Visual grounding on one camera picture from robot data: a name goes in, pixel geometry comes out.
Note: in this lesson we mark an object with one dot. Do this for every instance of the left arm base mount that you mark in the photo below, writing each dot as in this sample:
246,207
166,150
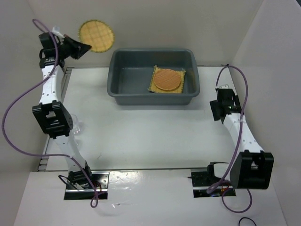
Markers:
73,191

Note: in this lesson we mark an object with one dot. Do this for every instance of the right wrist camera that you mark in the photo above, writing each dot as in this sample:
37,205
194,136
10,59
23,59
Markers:
226,86

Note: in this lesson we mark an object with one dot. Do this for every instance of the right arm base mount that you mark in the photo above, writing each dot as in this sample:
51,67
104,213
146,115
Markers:
201,180

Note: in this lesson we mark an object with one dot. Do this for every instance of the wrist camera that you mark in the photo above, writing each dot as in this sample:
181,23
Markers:
226,86
56,32

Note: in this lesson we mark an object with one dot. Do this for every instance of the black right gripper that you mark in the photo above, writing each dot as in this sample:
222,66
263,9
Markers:
214,104

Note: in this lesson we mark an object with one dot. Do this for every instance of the clear plastic cup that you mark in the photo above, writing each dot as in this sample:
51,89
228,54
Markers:
77,125

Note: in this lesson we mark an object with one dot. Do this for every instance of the grey plastic bin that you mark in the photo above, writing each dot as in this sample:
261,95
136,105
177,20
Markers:
131,71

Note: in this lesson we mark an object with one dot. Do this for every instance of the round orange woven coaster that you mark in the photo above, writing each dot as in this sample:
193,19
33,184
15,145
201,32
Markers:
167,79

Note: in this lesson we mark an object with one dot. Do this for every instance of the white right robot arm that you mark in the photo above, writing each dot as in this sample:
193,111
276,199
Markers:
250,166

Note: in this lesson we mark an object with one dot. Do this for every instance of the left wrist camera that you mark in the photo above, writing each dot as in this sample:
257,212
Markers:
56,32

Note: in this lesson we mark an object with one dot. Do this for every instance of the round bamboo coaster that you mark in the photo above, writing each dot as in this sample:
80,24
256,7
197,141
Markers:
98,35

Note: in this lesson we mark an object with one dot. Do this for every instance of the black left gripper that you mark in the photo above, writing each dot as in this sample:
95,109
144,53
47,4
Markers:
80,49

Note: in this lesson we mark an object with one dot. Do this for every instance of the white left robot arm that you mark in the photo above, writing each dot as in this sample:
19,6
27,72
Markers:
50,113

